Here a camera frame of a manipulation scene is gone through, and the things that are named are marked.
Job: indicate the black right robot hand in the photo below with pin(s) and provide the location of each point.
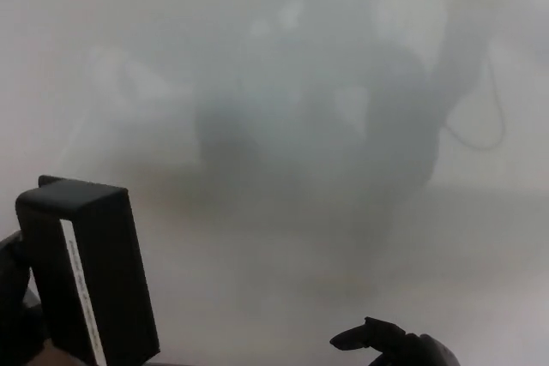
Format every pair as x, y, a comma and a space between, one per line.
412, 346

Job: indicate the black magnetic marker holder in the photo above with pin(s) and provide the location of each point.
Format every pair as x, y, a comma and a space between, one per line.
107, 263

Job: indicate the white whiteboard with grey frame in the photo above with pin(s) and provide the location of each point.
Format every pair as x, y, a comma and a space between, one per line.
300, 83

